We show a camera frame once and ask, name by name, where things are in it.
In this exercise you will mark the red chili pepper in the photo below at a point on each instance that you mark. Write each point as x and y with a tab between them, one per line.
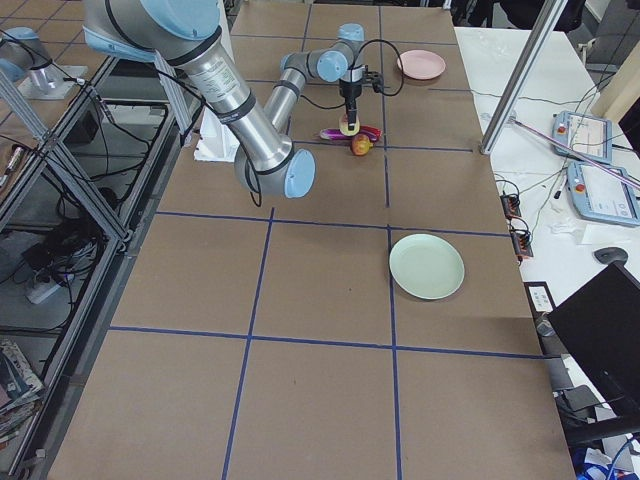
373	133

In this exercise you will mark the white camera pole base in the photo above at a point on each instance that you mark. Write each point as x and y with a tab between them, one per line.
216	141

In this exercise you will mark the teach pendant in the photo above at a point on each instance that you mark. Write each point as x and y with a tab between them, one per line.
600	196
586	134

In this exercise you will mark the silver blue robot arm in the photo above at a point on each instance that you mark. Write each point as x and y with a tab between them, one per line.
26	60
188	35

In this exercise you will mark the aluminium frame post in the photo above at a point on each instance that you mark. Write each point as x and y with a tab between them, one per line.
544	25

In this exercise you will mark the yellow pink peach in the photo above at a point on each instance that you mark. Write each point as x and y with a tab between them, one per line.
345	127

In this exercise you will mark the black computer mouse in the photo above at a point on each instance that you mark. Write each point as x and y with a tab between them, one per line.
608	255

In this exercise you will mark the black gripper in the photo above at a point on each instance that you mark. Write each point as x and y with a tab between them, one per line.
349	91

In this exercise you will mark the green plate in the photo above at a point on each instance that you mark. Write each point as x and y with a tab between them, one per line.
426	266

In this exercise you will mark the red yellow pomegranate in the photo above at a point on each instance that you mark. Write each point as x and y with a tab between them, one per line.
361	144

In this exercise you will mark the lower teach pendant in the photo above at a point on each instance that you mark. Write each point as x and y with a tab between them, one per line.
600	196

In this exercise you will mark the upper teach pendant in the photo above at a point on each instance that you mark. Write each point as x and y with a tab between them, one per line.
586	134

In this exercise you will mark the pink plate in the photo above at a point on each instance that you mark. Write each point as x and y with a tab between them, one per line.
421	64

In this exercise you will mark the white power strip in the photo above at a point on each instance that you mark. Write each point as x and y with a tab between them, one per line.
41	291

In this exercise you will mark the orange black connector board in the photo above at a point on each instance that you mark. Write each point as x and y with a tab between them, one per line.
522	243

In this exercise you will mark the black monitor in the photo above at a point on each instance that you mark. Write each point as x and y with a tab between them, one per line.
599	327

